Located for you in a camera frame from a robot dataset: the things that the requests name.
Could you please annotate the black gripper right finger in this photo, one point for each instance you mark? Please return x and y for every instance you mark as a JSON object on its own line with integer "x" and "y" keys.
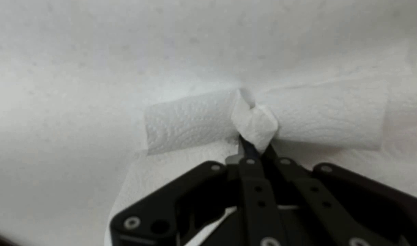
{"x": 317, "y": 200}

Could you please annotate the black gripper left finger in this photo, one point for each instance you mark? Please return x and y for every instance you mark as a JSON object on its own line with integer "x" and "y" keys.
{"x": 257, "y": 200}

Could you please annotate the white paper towel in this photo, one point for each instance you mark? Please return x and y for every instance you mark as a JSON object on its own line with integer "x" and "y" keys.
{"x": 194, "y": 124}

